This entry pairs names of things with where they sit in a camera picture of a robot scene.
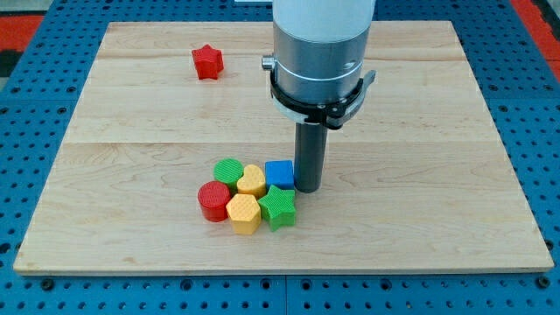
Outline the blue block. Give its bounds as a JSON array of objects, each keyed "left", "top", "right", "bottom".
[{"left": 265, "top": 160, "right": 295, "bottom": 190}]

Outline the red cylinder block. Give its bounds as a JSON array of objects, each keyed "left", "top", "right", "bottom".
[{"left": 197, "top": 181, "right": 231, "bottom": 222}]

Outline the light wooden board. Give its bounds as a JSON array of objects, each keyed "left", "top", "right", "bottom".
[{"left": 13, "top": 21, "right": 554, "bottom": 276}]

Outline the red star block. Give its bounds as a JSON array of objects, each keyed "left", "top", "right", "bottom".
[{"left": 192, "top": 44, "right": 224, "bottom": 80}]

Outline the yellow heart block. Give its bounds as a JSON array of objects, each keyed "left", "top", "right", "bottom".
[{"left": 236, "top": 164, "right": 266, "bottom": 200}]

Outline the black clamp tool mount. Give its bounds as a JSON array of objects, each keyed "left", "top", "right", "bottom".
[{"left": 269, "top": 70, "right": 376, "bottom": 130}]

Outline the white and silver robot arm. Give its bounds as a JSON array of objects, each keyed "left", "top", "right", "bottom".
[{"left": 262, "top": 0, "right": 375, "bottom": 193}]

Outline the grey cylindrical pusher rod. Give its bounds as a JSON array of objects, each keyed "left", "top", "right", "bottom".
[{"left": 294, "top": 123, "right": 327, "bottom": 193}]

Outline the green cylinder block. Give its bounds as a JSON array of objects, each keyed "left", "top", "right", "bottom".
[{"left": 213, "top": 158, "right": 243, "bottom": 192}]

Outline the yellow hexagon block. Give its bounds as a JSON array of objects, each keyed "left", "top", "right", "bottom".
[{"left": 226, "top": 193, "right": 262, "bottom": 235}]

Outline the green star block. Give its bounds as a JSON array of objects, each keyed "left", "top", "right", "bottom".
[{"left": 257, "top": 185, "right": 297, "bottom": 232}]

